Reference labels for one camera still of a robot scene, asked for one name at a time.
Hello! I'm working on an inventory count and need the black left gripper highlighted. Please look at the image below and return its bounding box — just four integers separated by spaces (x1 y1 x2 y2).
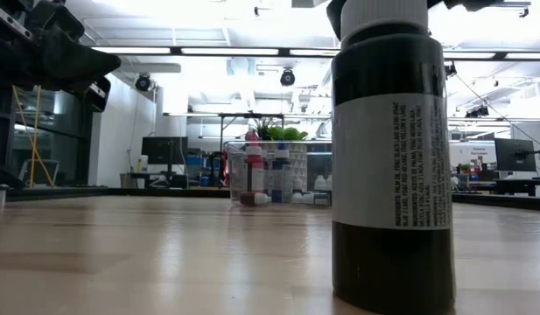
0 0 122 113

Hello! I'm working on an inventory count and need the tall blue food coloring bottle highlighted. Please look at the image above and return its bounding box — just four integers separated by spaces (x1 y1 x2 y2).
271 140 292 205

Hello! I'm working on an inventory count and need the large black food coloring bottle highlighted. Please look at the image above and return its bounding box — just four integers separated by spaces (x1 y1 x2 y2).
330 0 457 315

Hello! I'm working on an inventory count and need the tall pink food coloring bottle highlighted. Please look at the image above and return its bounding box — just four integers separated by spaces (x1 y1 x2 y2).
244 129 266 205

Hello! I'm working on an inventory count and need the small purple dropper bottle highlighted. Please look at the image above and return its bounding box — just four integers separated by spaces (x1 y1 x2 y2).
291 191 332 207

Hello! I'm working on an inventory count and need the small dark dropper bottle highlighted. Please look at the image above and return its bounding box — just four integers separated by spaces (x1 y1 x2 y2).
239 192 273 207

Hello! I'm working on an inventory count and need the black monitor on arm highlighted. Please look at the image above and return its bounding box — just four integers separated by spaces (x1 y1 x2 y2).
494 137 537 173

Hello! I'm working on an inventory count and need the black ceiling spotlight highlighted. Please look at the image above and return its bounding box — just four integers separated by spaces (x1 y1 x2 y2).
134 73 153 93
464 104 490 119
279 67 297 88

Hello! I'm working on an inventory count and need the overhead light bar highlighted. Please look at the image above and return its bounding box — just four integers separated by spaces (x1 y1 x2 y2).
94 45 540 61

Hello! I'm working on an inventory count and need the black monitor on stand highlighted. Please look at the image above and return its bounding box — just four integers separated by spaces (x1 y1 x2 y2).
141 136 190 166

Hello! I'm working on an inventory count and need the light green leafy plant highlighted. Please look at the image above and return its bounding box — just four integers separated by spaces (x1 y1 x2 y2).
269 125 311 142

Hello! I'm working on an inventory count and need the dark spiky plant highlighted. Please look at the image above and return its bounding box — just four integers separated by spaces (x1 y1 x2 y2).
251 116 275 141

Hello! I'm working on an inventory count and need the white patterned plant pot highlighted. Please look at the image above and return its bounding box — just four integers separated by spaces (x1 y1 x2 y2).
263 140 309 203

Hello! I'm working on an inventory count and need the red background object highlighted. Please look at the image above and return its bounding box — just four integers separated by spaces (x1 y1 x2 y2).
220 148 230 187

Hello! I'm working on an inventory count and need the clear plastic container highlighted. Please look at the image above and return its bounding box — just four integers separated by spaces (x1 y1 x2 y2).
225 139 334 207

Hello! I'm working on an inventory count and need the dark background desk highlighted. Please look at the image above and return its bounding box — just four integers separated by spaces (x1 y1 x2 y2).
455 177 540 198

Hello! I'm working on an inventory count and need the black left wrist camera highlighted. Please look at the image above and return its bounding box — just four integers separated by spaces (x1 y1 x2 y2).
31 0 86 43

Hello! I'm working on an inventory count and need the yellow cable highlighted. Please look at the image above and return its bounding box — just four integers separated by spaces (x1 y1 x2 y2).
29 83 43 188
11 85 54 187

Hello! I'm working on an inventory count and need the thin black cable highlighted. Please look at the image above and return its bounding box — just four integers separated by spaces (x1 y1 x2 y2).
448 69 540 151

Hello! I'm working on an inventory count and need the white wall sign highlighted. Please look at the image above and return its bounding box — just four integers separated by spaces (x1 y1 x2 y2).
452 143 498 165

